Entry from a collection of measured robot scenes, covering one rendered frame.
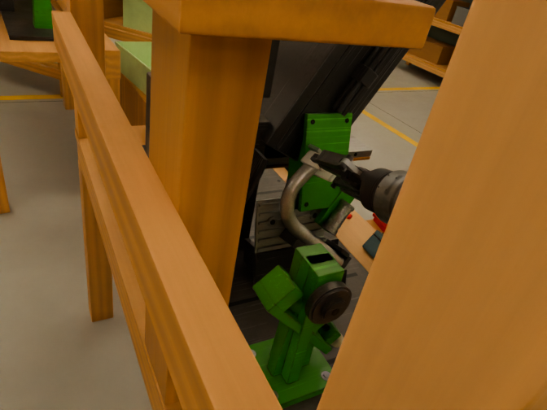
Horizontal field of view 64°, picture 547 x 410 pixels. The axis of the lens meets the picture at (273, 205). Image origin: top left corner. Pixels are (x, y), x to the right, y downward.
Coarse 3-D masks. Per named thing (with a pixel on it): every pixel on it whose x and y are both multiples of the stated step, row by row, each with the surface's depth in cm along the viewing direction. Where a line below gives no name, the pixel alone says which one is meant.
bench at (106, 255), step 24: (144, 144) 150; (96, 168) 132; (96, 192) 121; (96, 216) 128; (96, 240) 170; (120, 240) 106; (96, 264) 176; (120, 264) 100; (96, 288) 182; (120, 288) 102; (96, 312) 190; (144, 312) 89; (144, 336) 84; (144, 360) 84; (168, 408) 73
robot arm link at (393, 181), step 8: (392, 176) 67; (400, 176) 66; (384, 184) 67; (392, 184) 66; (400, 184) 65; (376, 192) 68; (384, 192) 66; (392, 192) 65; (376, 200) 68; (384, 200) 66; (392, 200) 65; (376, 208) 68; (384, 208) 66; (392, 208) 65; (384, 216) 67
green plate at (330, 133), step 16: (336, 112) 93; (304, 128) 90; (320, 128) 91; (336, 128) 93; (304, 144) 90; (320, 144) 92; (336, 144) 94; (288, 176) 100; (304, 192) 94; (320, 192) 96; (336, 192) 98; (304, 208) 95; (320, 208) 98
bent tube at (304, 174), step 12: (300, 168) 89; (312, 168) 88; (300, 180) 88; (288, 192) 88; (288, 204) 89; (288, 216) 90; (288, 228) 91; (300, 228) 92; (300, 240) 94; (312, 240) 94; (336, 252) 99
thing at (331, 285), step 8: (320, 288) 64; (328, 288) 64; (336, 288) 64; (344, 288) 65; (312, 296) 64; (320, 296) 63; (328, 296) 63; (336, 296) 64; (344, 296) 65; (312, 304) 64; (320, 304) 64; (328, 304) 64; (336, 304) 64; (344, 304) 65; (312, 312) 64; (320, 312) 65; (328, 312) 64; (336, 312) 65; (312, 320) 66; (320, 320) 66; (328, 320) 65
